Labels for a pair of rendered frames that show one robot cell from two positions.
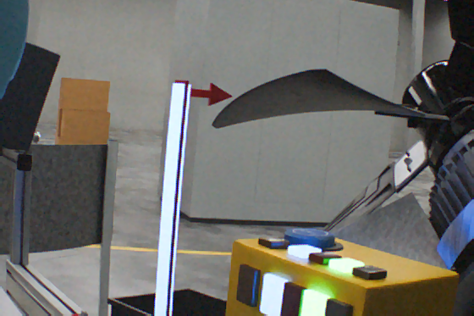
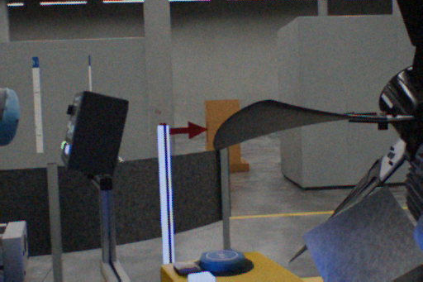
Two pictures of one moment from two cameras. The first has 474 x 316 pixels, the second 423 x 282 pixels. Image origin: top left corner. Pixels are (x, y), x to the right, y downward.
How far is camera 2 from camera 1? 0.23 m
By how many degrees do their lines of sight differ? 14
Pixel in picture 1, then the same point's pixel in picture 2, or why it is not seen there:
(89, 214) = (211, 200)
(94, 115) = not seen: hidden behind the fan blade
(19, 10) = not seen: outside the picture
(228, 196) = (329, 169)
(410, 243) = (387, 233)
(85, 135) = not seen: hidden behind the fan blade
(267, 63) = (345, 72)
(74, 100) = (215, 115)
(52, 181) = (178, 181)
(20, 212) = (106, 222)
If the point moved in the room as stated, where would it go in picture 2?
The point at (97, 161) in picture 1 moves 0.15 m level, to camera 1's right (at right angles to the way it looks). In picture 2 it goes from (213, 161) to (240, 161)
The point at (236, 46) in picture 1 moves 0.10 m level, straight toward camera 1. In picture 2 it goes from (321, 64) to (321, 63)
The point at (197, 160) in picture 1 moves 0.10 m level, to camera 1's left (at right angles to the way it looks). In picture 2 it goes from (304, 147) to (296, 147)
